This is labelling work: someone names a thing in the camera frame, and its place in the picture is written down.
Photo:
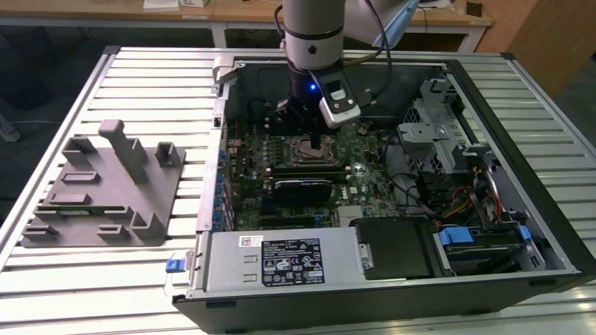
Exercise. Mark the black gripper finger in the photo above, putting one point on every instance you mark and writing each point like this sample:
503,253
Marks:
319,141
288,115

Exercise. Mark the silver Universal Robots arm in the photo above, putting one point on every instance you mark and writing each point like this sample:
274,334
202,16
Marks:
312,35

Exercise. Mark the CPU socket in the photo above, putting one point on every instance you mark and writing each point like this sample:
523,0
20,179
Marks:
311,163

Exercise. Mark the black RAM slot bank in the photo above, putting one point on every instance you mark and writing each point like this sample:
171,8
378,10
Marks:
272,128
307,171

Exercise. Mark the black graphics card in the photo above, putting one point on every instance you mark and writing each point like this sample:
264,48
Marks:
303,193

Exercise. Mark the green motherboard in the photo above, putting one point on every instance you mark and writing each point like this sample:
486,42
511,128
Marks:
372,195

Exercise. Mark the small silver heatsink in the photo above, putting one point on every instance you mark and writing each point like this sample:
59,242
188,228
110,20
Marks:
350,213

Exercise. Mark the silver metal drive cage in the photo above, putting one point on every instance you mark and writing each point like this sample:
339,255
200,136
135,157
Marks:
422,136

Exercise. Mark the white labelled packet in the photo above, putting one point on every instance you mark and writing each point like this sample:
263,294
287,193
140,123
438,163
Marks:
194,3

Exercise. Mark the black drive bay cover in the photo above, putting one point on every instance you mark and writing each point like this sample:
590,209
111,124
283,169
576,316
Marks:
396,249

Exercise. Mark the wooden desk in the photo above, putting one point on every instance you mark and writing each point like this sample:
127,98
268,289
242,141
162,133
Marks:
163,14

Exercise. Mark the white box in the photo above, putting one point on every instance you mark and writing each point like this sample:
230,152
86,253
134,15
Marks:
160,4

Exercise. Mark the hard disk in blue carrier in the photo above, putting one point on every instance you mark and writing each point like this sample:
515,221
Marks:
456,236

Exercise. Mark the grey power supply unit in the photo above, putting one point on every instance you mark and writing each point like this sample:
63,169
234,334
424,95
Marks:
223,268

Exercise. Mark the small black box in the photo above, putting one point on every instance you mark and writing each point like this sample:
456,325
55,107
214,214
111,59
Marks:
474,8

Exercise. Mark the grey parts rack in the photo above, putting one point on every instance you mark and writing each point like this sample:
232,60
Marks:
116,199

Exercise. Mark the blue case latch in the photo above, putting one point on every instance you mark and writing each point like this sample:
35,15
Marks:
175,266

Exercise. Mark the black PC case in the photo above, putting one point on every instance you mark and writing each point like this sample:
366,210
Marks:
326,314

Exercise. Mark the wooden cabinet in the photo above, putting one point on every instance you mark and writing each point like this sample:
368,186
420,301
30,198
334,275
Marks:
550,42

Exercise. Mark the grey furniture leg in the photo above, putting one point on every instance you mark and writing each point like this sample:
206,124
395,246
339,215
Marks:
8,132

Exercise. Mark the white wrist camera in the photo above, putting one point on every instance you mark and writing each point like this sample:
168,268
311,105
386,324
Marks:
340,115

